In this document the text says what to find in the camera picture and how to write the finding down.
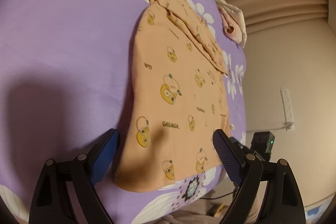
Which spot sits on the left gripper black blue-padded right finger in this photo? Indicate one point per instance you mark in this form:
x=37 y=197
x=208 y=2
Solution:
x=282 y=201

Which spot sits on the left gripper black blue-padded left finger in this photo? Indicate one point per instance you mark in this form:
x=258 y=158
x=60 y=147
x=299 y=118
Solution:
x=51 y=201

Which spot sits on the orange cartoon print garment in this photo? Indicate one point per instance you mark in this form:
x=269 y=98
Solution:
x=179 y=99

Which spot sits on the pink rolled small garment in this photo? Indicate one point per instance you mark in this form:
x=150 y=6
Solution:
x=233 y=22

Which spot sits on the purple floral bed sheet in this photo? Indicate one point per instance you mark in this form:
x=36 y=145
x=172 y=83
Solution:
x=65 y=81

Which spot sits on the black camera with green light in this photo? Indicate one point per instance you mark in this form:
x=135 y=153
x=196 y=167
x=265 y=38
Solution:
x=262 y=144

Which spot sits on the white wall power strip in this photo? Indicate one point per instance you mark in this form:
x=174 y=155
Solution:
x=288 y=110

